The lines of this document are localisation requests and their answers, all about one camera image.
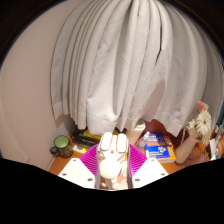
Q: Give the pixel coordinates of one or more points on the yellow and black book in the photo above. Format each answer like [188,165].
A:
[90,135]

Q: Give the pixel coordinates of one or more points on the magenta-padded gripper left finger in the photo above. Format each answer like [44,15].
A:
[75,171]

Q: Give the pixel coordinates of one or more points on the dark mug with green inside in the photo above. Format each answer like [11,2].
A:
[62,146]

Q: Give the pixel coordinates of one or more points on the cream pitcher vase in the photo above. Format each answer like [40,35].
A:
[185,150]

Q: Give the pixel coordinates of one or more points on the orange book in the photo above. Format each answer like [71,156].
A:
[170,153]

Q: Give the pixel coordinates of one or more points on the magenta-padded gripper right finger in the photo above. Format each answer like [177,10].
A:
[150,171]

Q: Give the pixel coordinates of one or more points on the white pleated curtain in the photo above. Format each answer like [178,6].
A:
[126,66]

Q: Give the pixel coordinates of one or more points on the white computer mouse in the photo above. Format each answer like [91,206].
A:
[110,166]

